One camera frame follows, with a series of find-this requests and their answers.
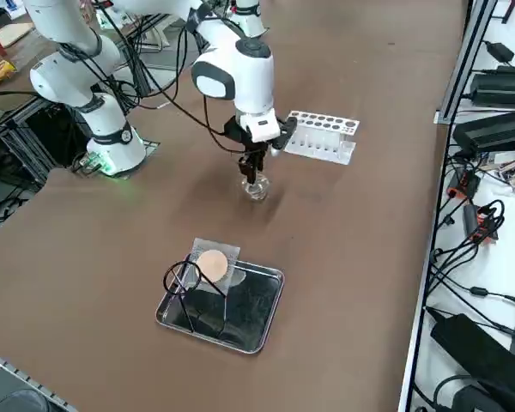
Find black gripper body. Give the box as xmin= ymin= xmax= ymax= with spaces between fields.
xmin=223 ymin=118 xmax=300 ymax=158

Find wire gauze ceramic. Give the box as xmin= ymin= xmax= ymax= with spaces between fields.
xmin=191 ymin=236 xmax=241 ymax=297

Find steel tray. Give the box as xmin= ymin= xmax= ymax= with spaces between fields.
xmin=154 ymin=257 xmax=287 ymax=355

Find white test tube rack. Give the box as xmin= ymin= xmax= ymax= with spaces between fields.
xmin=282 ymin=110 xmax=361 ymax=167

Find red black electronic box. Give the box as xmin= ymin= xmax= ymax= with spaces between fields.
xmin=447 ymin=168 xmax=482 ymax=199

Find black box orange connectors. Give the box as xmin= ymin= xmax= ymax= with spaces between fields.
xmin=462 ymin=203 xmax=500 ymax=245

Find ridged black power supply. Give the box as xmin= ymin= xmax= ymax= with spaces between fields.
xmin=452 ymin=109 xmax=515 ymax=155

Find black power brick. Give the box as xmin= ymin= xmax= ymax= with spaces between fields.
xmin=470 ymin=64 xmax=515 ymax=109

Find yellow red snack packet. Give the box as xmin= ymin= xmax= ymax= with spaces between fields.
xmin=0 ymin=59 xmax=18 ymax=94

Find small black adapter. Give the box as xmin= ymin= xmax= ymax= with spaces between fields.
xmin=483 ymin=40 xmax=515 ymax=64

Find tan wooden board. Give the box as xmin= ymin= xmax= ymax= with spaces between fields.
xmin=0 ymin=21 xmax=35 ymax=51

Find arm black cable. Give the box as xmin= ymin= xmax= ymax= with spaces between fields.
xmin=154 ymin=25 xmax=248 ymax=155

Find aluminium camera post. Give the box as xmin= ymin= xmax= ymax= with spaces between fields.
xmin=435 ymin=0 xmax=499 ymax=124

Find aluminium rail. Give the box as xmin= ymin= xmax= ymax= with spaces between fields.
xmin=0 ymin=346 xmax=76 ymax=412

